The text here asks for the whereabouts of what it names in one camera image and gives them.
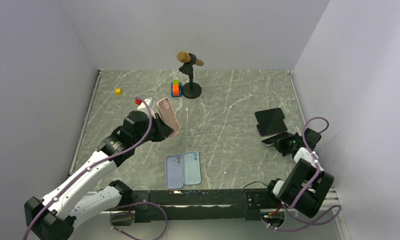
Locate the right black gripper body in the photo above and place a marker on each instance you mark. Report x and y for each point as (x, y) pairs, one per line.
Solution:
(284, 145)

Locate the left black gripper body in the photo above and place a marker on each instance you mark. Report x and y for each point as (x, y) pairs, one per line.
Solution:
(157, 134)

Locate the pink phone case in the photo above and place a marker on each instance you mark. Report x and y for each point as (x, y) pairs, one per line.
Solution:
(168, 115)

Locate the black phone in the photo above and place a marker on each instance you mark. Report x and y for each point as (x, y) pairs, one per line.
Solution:
(271, 128)
(269, 115)

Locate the lilac phone case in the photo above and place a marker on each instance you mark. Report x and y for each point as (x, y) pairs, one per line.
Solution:
(174, 172)

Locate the light blue phone case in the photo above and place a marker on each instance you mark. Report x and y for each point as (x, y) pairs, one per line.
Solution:
(191, 168)

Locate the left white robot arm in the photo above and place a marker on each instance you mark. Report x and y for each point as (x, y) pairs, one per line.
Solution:
(56, 215)

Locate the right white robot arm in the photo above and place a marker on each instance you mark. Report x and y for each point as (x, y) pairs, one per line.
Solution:
(308, 183)

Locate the colourful toy block stack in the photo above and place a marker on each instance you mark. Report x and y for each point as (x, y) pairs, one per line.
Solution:
(176, 89)

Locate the black microphone stand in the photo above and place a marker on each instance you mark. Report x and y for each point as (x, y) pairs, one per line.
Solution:
(190, 90)

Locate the yellow cube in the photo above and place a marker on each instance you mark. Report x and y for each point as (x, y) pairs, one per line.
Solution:
(118, 91)

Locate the wooden toy microphone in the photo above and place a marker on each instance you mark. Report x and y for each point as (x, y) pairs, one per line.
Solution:
(185, 57)

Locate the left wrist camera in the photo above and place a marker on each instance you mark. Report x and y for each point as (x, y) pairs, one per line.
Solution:
(146, 104)

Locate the black base frame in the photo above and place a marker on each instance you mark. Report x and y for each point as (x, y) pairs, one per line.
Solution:
(200, 204)

